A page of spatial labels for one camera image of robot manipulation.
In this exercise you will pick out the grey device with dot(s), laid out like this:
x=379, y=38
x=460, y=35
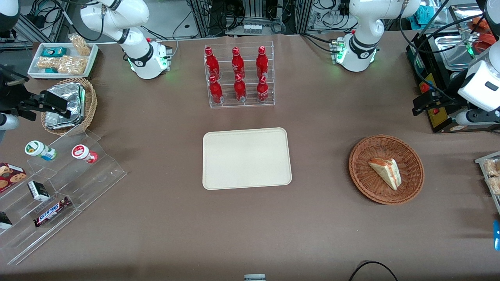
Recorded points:
x=254, y=277

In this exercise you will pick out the steel food pan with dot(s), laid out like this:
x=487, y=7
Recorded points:
x=451, y=50

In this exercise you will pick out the small teal packet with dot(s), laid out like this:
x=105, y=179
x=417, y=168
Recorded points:
x=51, y=70

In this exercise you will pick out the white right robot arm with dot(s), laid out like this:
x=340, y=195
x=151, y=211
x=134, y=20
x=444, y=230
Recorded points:
x=117, y=19

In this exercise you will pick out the triangular sandwich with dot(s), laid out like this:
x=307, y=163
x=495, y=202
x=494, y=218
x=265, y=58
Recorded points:
x=386, y=171

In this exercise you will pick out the red emergency stop button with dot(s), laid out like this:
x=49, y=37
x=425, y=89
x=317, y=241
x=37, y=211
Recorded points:
x=425, y=86

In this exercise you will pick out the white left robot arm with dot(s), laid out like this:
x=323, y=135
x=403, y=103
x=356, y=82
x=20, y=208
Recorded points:
x=361, y=23

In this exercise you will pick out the red cookie box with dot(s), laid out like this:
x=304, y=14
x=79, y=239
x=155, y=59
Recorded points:
x=9, y=175

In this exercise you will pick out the small red switch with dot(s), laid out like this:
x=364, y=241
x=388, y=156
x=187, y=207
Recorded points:
x=436, y=111

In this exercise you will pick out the teal cloth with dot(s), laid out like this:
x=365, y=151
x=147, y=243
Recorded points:
x=426, y=15

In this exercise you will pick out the clear acrylic bottle rack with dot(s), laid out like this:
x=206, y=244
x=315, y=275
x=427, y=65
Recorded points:
x=250, y=102

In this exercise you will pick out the white rectangular snack tray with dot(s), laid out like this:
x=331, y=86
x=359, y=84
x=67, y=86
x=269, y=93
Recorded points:
x=35, y=70

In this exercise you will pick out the clear acrylic stepped display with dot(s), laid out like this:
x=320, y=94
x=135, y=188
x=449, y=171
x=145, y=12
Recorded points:
x=97, y=175

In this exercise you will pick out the beige rectangular tray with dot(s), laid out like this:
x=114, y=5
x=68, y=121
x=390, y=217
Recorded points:
x=246, y=158

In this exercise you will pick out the green lid yogurt cup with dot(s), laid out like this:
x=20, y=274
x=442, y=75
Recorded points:
x=37, y=149

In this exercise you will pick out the brown round wicker basket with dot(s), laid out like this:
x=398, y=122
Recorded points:
x=371, y=187

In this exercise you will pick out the Snickers chocolate bar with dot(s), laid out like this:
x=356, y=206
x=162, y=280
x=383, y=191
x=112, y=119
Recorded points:
x=52, y=212

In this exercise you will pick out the black food warmer appliance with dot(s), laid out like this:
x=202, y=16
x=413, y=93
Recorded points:
x=420, y=66

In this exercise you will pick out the grey tray with snacks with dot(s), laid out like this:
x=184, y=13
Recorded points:
x=481, y=160

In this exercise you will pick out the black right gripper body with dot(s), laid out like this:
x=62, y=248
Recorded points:
x=11, y=95

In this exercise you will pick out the clear bag of rice snacks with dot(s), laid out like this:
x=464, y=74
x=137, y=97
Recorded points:
x=493, y=168
x=494, y=185

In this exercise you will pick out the tan wicker basket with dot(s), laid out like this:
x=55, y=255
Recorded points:
x=90, y=105

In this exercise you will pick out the red lid yogurt cup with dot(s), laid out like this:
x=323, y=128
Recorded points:
x=83, y=153

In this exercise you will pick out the small black white box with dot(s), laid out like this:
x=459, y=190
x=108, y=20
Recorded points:
x=38, y=191

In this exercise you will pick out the dark snack packet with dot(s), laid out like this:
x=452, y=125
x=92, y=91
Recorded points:
x=4, y=221

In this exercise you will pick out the red cola bottle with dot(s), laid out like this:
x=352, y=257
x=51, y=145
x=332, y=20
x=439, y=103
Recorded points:
x=239, y=89
x=237, y=64
x=215, y=91
x=212, y=64
x=262, y=90
x=262, y=63

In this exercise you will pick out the blue object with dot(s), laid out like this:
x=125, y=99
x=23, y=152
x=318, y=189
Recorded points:
x=497, y=236

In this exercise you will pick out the teal snack box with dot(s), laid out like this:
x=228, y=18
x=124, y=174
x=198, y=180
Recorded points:
x=54, y=52

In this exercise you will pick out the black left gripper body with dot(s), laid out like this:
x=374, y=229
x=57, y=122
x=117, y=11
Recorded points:
x=446, y=102

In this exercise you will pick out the silver foil wrapped packages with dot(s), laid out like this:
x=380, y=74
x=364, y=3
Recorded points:
x=70, y=95

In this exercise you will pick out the white power strip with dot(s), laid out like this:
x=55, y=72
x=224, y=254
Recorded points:
x=252, y=28

